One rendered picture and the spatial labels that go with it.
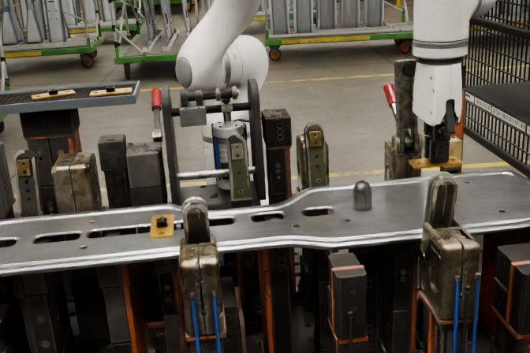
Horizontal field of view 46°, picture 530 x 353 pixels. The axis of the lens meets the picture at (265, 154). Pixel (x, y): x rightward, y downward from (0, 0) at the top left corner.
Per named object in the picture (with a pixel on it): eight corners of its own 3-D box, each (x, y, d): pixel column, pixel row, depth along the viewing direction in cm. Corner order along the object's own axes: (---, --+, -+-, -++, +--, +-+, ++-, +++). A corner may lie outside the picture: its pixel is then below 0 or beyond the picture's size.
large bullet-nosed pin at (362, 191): (356, 220, 106) (355, 183, 103) (351, 212, 109) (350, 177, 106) (374, 218, 106) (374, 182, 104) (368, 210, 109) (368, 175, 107)
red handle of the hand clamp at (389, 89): (398, 142, 117) (378, 82, 127) (396, 149, 119) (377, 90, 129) (420, 139, 118) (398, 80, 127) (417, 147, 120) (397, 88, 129)
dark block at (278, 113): (275, 309, 132) (265, 118, 118) (271, 291, 139) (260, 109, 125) (299, 306, 133) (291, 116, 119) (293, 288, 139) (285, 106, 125)
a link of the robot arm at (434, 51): (404, 35, 102) (404, 53, 103) (423, 44, 94) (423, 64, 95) (453, 32, 103) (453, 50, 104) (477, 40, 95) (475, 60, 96)
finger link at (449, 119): (440, 82, 99) (431, 102, 104) (453, 123, 95) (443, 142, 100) (447, 82, 99) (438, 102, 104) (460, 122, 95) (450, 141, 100)
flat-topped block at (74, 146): (54, 304, 138) (17, 109, 124) (61, 285, 146) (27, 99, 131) (100, 299, 139) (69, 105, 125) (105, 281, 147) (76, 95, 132)
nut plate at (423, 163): (415, 169, 103) (415, 162, 103) (407, 161, 107) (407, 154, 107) (464, 164, 104) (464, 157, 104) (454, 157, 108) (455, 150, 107)
